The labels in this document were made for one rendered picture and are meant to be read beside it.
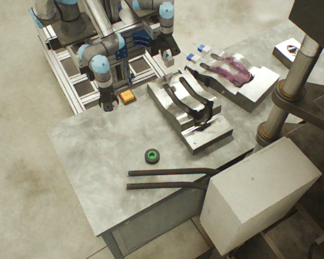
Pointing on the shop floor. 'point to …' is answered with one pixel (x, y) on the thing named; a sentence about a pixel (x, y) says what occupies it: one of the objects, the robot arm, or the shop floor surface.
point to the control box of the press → (254, 195)
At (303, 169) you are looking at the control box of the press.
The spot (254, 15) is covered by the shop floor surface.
